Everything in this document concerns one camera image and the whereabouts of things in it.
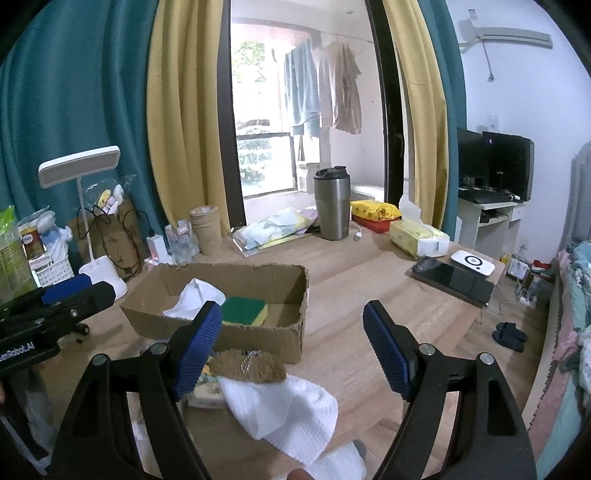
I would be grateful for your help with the brown fuzzy cloth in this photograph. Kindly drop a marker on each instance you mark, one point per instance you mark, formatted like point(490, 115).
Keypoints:
point(263, 369)

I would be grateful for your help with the brown cardboard box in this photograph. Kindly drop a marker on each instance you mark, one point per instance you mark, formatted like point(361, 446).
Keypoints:
point(258, 344)

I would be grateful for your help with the white desk lamp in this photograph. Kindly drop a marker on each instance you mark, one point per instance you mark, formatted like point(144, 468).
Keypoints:
point(99, 273)

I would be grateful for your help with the white air conditioner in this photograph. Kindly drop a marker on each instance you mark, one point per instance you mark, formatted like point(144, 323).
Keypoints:
point(508, 34)

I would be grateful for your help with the white waffle cloth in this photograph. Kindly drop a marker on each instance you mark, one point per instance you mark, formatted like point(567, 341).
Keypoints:
point(286, 415)

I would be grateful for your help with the white computer desk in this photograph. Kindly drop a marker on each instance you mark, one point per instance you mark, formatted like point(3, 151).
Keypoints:
point(489, 226)

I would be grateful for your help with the brown paper bag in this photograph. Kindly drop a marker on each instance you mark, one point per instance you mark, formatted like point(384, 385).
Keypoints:
point(113, 242)

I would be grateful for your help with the yellow curtain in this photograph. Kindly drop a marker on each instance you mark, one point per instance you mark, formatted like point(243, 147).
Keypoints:
point(184, 92)
point(415, 92)

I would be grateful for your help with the floral blue bedding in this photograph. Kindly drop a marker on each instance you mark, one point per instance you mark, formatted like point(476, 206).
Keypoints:
point(572, 323)

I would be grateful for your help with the yellow tissue box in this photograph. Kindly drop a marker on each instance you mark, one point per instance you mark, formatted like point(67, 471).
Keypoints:
point(415, 236)

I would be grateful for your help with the grey padded headboard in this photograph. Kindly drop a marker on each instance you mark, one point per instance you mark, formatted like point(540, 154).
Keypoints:
point(582, 194)

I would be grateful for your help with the green printed bag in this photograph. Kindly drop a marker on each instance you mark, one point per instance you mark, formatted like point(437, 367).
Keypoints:
point(11, 249)

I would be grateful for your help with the white charger with red light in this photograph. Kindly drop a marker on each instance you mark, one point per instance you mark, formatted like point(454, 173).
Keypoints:
point(156, 249)

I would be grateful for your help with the white perforated basket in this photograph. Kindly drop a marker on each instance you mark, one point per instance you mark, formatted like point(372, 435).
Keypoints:
point(53, 273)

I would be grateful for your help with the jar with red label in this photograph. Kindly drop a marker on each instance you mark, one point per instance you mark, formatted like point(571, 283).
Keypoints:
point(32, 242)

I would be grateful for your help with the pack of small clear bottles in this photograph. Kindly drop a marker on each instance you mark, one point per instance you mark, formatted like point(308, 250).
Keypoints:
point(182, 242)

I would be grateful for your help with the teal curtain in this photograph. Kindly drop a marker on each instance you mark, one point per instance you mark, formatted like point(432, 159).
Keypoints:
point(69, 69)
point(451, 69)

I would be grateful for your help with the white crumpled tissue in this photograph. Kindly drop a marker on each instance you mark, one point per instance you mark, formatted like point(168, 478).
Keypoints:
point(194, 295)

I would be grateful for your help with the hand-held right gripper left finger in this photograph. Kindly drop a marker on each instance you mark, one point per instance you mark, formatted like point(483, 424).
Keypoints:
point(203, 350)

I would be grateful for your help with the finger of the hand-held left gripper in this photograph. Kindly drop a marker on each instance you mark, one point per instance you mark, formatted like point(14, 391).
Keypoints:
point(64, 288)
point(92, 297)

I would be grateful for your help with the black keyboard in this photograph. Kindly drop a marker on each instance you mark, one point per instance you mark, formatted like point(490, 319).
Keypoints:
point(489, 197)

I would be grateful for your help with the black tablet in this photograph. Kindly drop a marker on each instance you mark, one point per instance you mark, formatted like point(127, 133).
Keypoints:
point(457, 282)

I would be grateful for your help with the stack of brown paper cups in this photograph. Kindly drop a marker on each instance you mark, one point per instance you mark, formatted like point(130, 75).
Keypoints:
point(206, 230)

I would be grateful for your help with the hanging beige shirt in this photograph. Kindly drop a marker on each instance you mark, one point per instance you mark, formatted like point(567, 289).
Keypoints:
point(347, 87)

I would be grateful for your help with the white wall socket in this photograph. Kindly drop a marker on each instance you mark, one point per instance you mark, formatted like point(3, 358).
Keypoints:
point(494, 122)

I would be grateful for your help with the green yellow sponge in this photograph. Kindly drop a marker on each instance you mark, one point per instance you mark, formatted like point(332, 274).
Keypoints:
point(244, 308)

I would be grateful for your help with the steel tumbler with black lid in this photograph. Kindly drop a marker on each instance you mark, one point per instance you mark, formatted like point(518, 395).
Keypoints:
point(332, 207)

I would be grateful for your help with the hanging white shirt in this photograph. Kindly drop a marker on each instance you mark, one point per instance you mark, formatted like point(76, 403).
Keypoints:
point(325, 87)

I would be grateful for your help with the black computer monitor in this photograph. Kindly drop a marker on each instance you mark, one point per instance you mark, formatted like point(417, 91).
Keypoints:
point(505, 161)

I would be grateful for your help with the black slipper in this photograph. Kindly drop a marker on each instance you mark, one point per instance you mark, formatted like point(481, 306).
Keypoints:
point(508, 342)
point(513, 329)

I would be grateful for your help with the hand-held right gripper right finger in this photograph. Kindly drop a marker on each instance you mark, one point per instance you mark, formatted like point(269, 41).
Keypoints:
point(385, 350)

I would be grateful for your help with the hanging light blue towel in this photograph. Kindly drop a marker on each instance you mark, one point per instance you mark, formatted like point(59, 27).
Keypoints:
point(300, 87)

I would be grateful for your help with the cartoon print tissue packet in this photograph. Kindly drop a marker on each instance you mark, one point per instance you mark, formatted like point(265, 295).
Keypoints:
point(207, 393)

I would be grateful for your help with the yellow snack packet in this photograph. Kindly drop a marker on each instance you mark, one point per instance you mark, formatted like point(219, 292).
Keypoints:
point(374, 211)

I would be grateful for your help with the white blue bundle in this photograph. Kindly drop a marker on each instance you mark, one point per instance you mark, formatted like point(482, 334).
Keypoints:
point(53, 235)

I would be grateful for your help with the yellow white plush toy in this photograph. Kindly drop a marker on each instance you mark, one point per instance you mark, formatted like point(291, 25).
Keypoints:
point(108, 199)

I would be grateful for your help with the flat red box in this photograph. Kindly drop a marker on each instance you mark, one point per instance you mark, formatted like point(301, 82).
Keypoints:
point(373, 226)

